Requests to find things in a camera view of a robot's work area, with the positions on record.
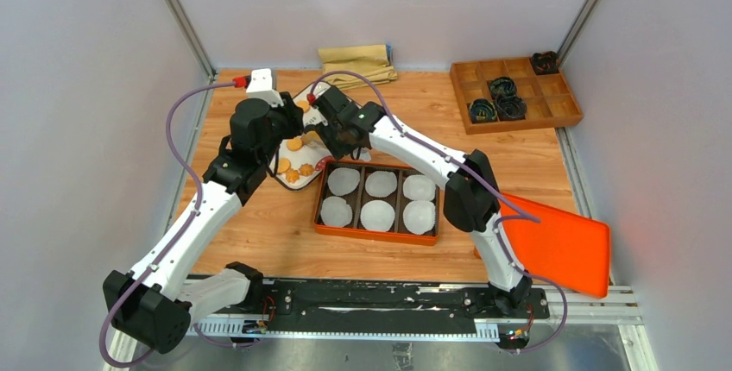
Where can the white paper cup back left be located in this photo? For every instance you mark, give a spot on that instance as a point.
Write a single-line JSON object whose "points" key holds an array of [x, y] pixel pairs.
{"points": [[343, 180]]}

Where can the folded yellow cloth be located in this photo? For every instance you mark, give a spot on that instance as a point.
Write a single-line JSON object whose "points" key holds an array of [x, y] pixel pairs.
{"points": [[374, 62]]}

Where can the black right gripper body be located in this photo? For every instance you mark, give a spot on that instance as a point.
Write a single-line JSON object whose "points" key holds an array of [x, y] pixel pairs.
{"points": [[331, 135]]}

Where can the wooden compartment organizer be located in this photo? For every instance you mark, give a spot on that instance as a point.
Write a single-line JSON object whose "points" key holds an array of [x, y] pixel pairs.
{"points": [[549, 99]]}

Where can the dark rolled item in corner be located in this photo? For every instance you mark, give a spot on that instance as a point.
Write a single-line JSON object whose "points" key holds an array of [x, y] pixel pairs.
{"points": [[545, 63]]}

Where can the orange box lid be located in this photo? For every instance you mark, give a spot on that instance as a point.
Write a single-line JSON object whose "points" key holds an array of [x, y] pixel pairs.
{"points": [[563, 247]]}

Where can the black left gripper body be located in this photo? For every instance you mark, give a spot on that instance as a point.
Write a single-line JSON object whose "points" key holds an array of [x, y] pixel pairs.
{"points": [[285, 124]]}

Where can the round yellow cookie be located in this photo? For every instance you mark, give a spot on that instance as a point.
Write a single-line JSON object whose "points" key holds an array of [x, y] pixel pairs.
{"points": [[295, 144], [283, 165], [304, 105], [312, 139]]}

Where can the orange compartment cookie box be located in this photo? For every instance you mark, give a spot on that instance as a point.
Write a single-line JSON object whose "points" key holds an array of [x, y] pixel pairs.
{"points": [[359, 197]]}

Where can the white paper cup front middle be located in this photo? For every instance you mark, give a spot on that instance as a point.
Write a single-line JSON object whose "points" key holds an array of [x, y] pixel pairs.
{"points": [[377, 215]]}

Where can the flower yellow cookie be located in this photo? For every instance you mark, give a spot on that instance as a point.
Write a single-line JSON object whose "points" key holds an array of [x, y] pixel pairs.
{"points": [[306, 170], [292, 176]]}

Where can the white paper cup back right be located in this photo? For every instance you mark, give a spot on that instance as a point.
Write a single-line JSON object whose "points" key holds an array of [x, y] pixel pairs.
{"points": [[418, 187]]}

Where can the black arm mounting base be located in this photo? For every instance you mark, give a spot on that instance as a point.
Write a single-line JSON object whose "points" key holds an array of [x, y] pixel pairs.
{"points": [[384, 308]]}

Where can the white strawberry tray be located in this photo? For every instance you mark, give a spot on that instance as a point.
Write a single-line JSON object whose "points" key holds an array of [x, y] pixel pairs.
{"points": [[316, 156]]}

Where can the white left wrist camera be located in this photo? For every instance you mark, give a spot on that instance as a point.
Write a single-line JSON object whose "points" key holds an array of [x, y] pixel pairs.
{"points": [[260, 84]]}

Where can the white paper cup front right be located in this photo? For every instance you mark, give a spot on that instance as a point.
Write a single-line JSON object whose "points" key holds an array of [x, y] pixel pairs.
{"points": [[419, 217]]}

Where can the white paper cup back middle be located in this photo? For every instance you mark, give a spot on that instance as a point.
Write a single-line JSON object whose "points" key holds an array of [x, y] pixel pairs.
{"points": [[381, 184]]}

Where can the white paper cup front left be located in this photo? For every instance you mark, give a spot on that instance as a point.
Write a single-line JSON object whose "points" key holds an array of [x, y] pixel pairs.
{"points": [[336, 212]]}

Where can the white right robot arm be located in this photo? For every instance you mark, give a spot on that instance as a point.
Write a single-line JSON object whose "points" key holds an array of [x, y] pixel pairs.
{"points": [[460, 176]]}

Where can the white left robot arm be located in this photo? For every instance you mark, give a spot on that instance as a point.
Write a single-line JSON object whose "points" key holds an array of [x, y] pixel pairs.
{"points": [[151, 302]]}

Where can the white paper cup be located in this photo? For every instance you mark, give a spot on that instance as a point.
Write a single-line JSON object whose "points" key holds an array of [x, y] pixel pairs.
{"points": [[343, 180], [336, 212], [377, 215], [418, 187], [419, 217], [381, 184]]}

